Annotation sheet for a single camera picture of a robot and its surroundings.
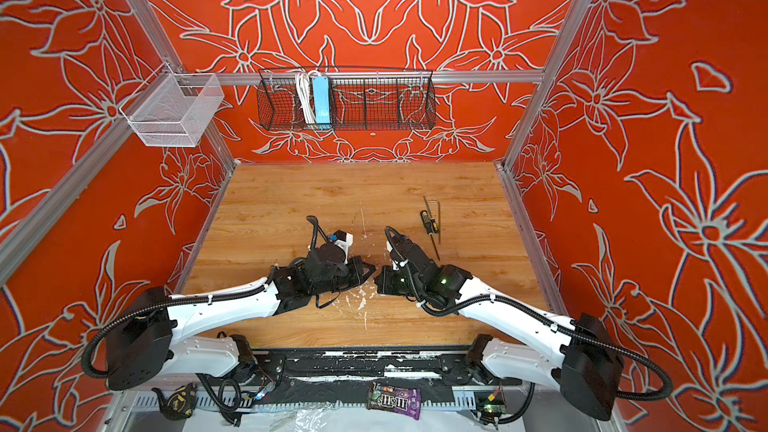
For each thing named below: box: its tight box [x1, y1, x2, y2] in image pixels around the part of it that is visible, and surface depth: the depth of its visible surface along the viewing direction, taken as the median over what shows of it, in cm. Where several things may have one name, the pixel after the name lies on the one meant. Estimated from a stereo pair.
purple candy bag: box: [366, 380, 422, 420], surface depth 70 cm
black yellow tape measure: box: [151, 383, 197, 421], surface depth 68 cm
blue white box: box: [312, 76, 331, 129], surface depth 92 cm
